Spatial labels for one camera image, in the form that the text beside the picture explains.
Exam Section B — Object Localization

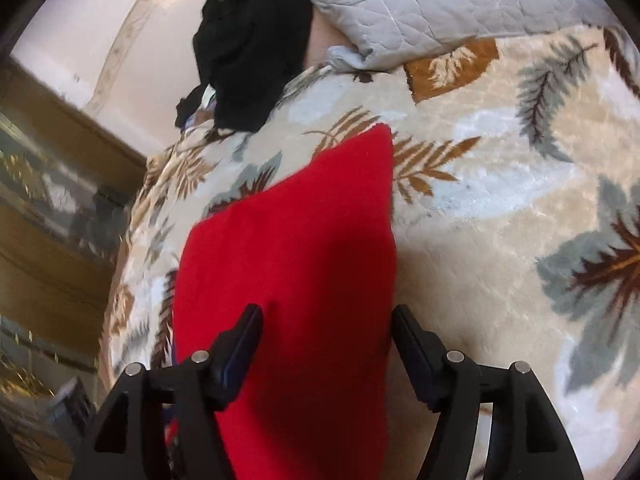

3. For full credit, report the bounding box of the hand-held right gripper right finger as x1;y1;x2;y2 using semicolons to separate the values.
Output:
391;304;585;480

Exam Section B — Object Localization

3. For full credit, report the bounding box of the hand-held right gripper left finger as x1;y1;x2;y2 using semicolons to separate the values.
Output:
72;303;264;480

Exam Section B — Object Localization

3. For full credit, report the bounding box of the red and blue sweater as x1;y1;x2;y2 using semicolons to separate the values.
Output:
165;123;398;480

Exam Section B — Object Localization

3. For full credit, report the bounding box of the leaf print blanket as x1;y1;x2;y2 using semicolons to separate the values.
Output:
97;22;640;480

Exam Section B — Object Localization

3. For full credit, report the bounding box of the wooden cabinet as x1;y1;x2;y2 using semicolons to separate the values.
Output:
0;57;148;480

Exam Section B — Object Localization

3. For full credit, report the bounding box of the purple patterned cloth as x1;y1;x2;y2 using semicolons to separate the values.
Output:
182;87;221;131

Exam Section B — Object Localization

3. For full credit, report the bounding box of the black garment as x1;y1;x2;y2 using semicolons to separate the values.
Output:
175;0;313;133

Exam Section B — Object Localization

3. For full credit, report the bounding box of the grey quilted pillow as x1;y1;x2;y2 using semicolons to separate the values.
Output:
255;0;613;72

